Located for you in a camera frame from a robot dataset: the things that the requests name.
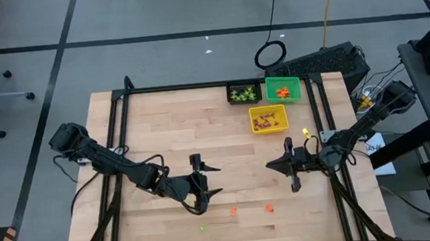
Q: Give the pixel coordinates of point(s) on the yellow power plug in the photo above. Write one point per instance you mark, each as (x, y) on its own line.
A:
(365, 102)

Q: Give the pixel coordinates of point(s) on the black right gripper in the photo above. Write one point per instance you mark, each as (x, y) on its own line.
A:
(312, 159)

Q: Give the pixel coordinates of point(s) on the black plastic basket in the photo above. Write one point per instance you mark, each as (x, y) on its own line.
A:
(243, 83)

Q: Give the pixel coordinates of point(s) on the black desk support beam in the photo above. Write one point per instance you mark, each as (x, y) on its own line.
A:
(404, 143)

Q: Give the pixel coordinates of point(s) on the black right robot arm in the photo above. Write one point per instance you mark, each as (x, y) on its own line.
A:
(367, 122)

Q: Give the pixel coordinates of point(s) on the white paper sheet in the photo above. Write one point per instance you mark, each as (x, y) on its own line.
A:
(385, 166)

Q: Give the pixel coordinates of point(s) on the yellow plastic basket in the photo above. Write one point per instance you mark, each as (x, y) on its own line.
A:
(282, 110)

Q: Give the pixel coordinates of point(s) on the green plastic basket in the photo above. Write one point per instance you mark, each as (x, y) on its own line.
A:
(272, 86)

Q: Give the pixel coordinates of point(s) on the black computer tower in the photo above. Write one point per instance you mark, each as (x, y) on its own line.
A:
(319, 62)

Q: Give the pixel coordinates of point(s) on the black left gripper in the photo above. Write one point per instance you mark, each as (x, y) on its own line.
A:
(185, 187)

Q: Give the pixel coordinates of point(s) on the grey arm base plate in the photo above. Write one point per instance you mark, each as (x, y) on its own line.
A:
(326, 135)

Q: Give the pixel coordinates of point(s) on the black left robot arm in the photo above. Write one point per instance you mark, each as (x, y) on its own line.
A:
(105, 161)

